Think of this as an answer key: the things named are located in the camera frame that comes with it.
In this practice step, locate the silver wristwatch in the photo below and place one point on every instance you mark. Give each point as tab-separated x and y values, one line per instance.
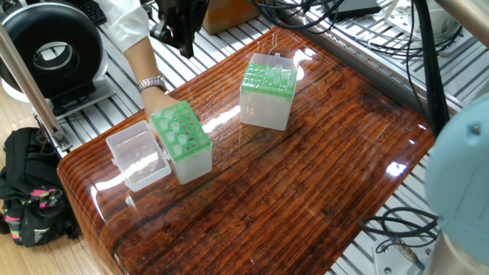
150	82

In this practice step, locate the brown cardboard box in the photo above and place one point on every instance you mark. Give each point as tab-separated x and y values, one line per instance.
229	14

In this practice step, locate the black backpack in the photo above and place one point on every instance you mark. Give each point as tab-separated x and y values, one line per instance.
30	176

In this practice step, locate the forearm in white sleeve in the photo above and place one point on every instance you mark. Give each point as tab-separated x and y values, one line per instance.
126	27

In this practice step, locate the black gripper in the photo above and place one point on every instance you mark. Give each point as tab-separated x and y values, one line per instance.
183	11

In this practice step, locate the glossy brown wooden board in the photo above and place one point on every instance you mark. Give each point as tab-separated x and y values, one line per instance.
306	176

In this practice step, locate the clear tip box green rack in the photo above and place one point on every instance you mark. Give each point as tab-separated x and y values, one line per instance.
195	160

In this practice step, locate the black keyboard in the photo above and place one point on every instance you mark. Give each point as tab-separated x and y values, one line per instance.
95	11

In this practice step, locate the aluminium frame post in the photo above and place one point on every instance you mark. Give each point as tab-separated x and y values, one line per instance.
30	88

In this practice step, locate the white plastic device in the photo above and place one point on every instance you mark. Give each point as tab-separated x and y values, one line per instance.
435	19

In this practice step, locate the clear tip box with tips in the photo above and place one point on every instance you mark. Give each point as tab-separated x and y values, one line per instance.
267	111

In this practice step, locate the bare person hand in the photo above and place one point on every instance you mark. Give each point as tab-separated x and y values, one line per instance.
157	101

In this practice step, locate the black round device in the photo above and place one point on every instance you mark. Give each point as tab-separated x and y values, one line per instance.
76	46

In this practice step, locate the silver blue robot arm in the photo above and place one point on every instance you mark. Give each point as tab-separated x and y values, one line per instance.
462	183

